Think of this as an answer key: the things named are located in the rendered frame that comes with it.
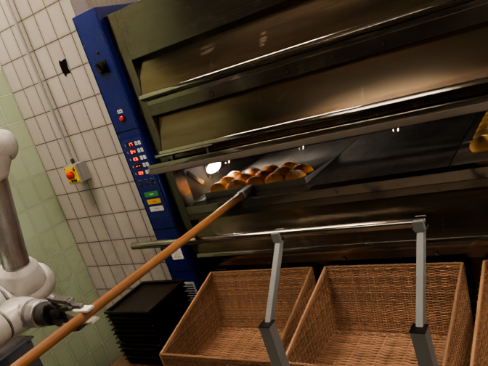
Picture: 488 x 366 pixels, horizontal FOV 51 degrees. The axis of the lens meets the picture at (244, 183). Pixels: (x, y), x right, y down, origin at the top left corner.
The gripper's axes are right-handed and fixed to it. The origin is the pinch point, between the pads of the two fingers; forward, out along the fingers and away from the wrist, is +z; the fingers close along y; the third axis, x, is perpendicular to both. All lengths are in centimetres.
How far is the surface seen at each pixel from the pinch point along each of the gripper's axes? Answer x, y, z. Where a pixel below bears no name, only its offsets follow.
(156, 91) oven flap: -87, -53, -21
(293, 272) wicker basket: -88, 36, 16
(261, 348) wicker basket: -68, 61, 3
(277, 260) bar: -49, 10, 38
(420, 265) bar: -45, 12, 85
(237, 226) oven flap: -93, 14, -7
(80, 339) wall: -71, 65, -122
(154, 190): -89, -10, -45
